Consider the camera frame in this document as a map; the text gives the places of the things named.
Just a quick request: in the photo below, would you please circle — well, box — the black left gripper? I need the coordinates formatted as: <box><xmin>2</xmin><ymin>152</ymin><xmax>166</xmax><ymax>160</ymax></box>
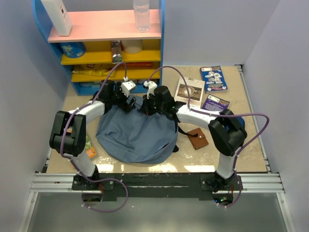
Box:
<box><xmin>110</xmin><ymin>82</ymin><xmax>136</xmax><ymax>113</ymax></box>

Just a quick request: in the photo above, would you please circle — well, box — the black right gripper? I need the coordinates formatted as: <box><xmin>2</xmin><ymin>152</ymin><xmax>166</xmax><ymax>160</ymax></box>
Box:
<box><xmin>140</xmin><ymin>92</ymin><xmax>166</xmax><ymax>116</ymax></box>

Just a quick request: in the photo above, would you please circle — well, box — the blue fabric backpack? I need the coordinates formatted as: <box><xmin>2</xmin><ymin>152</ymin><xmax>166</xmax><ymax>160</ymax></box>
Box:
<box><xmin>96</xmin><ymin>96</ymin><xmax>179</xmax><ymax>164</ymax></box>

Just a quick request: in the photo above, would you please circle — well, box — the brown leather wallet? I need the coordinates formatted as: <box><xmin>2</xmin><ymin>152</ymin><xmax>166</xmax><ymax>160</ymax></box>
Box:
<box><xmin>188</xmin><ymin>128</ymin><xmax>209</xmax><ymax>150</ymax></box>

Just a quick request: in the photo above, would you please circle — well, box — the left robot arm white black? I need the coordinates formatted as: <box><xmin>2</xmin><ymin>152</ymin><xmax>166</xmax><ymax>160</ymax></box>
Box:
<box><xmin>49</xmin><ymin>81</ymin><xmax>136</xmax><ymax>189</ymax></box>

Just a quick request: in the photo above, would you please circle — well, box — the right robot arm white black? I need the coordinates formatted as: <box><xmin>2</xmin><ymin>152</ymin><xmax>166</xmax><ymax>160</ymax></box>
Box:
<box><xmin>140</xmin><ymin>81</ymin><xmax>247</xmax><ymax>192</ymax></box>

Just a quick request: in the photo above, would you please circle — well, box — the yellow snack bag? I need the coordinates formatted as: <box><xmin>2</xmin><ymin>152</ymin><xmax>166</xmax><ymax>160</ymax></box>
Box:
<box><xmin>72</xmin><ymin>64</ymin><xmax>114</xmax><ymax>77</ymax></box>

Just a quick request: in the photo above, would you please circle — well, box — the white coffee cover book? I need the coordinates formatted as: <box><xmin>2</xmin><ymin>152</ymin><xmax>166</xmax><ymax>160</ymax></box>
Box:
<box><xmin>174</xmin><ymin>76</ymin><xmax>205</xmax><ymax>108</ymax></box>

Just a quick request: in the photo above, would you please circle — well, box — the red flat box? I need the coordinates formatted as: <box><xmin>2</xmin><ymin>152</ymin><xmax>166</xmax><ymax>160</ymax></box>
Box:
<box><xmin>126</xmin><ymin>61</ymin><xmax>153</xmax><ymax>67</ymax></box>

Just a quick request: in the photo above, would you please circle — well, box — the blue shelf unit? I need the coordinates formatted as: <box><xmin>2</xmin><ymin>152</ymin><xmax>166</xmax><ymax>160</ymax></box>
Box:
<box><xmin>32</xmin><ymin>0</ymin><xmax>165</xmax><ymax>96</ymax></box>

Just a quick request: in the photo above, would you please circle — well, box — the purple cover book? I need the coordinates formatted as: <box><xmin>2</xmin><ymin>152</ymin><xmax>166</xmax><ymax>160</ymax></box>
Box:
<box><xmin>201</xmin><ymin>94</ymin><xmax>230</xmax><ymax>112</ymax></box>

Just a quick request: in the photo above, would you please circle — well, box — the blue cartoon book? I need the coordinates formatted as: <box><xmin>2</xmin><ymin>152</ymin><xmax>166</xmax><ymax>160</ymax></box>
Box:
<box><xmin>199</xmin><ymin>66</ymin><xmax>228</xmax><ymax>92</ymax></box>

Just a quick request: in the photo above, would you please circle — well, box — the blue round tin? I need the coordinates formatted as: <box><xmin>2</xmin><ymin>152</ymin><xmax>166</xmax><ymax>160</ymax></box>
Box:
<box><xmin>59</xmin><ymin>42</ymin><xmax>86</xmax><ymax>58</ymax></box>

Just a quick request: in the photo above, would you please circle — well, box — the orange green children book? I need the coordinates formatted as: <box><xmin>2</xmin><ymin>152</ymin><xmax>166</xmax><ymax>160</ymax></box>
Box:
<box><xmin>85</xmin><ymin>134</ymin><xmax>97</xmax><ymax>159</ymax></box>

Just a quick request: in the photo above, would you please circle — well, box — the blue zip pencil case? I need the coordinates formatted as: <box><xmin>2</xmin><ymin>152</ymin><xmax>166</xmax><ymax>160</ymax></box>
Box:
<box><xmin>237</xmin><ymin>117</ymin><xmax>245</xmax><ymax>128</ymax></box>

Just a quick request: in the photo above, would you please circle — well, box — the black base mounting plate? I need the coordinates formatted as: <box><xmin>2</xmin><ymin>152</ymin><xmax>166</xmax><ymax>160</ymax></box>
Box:
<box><xmin>72</xmin><ymin>173</ymin><xmax>243</xmax><ymax>203</ymax></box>

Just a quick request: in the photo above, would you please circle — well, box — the clear plastic water bottle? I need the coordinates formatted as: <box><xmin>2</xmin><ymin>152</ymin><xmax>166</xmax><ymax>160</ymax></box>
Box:
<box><xmin>133</xmin><ymin>0</ymin><xmax>151</xmax><ymax>33</ymax></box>

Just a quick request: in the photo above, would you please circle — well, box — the white rectangular box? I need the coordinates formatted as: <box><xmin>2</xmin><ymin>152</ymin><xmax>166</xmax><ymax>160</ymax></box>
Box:
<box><xmin>41</xmin><ymin>0</ymin><xmax>72</xmax><ymax>36</ymax></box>

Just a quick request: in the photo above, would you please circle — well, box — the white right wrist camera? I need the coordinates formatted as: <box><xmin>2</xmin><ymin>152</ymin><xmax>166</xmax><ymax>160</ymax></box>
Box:
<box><xmin>143</xmin><ymin>80</ymin><xmax>157</xmax><ymax>99</ymax></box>

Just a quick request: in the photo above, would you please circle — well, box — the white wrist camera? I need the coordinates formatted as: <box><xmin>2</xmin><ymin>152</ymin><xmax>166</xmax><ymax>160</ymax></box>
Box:
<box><xmin>120</xmin><ymin>76</ymin><xmax>136</xmax><ymax>97</ymax></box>
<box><xmin>143</xmin><ymin>80</ymin><xmax>157</xmax><ymax>99</ymax></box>

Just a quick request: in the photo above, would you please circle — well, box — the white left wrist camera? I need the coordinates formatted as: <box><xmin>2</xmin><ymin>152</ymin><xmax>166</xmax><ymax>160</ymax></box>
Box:
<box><xmin>120</xmin><ymin>76</ymin><xmax>136</xmax><ymax>97</ymax></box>

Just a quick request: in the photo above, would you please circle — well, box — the aluminium frame rail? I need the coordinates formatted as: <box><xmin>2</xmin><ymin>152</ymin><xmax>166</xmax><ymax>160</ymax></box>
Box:
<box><xmin>30</xmin><ymin>173</ymin><xmax>284</xmax><ymax>193</ymax></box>

